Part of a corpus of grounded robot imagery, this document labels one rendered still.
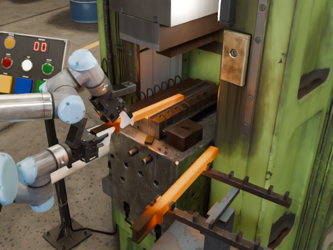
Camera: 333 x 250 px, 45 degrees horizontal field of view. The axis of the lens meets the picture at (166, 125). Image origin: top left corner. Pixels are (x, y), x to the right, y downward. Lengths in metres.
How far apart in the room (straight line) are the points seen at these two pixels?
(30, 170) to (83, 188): 1.54
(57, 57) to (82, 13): 4.44
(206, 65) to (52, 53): 0.69
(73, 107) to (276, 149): 0.69
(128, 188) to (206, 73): 0.64
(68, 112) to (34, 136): 2.30
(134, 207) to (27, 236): 0.94
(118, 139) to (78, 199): 1.14
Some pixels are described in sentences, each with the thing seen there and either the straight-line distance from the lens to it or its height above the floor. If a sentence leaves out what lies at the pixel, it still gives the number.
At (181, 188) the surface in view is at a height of 1.04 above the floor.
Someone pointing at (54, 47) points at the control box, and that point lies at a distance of 1.77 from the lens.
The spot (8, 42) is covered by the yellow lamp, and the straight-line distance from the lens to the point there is 1.89.
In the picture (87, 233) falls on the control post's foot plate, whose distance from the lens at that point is 2.46.
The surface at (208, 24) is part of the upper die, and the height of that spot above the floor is 1.31.
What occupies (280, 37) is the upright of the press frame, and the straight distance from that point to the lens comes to 1.27.
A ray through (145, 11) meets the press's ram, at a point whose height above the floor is 1.39.
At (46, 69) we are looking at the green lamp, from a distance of 1.77.
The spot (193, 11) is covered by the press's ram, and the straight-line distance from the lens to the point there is 1.39.
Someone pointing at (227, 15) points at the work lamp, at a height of 1.41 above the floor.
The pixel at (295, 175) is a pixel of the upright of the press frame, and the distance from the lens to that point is 1.89.
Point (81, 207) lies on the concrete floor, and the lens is 2.64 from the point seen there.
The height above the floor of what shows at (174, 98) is 1.01.
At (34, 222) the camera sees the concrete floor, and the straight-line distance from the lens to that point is 2.61.
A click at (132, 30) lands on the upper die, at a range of 1.45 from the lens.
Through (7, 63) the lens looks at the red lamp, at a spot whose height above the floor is 1.09.
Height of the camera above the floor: 1.75
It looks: 31 degrees down
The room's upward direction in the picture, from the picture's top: 1 degrees clockwise
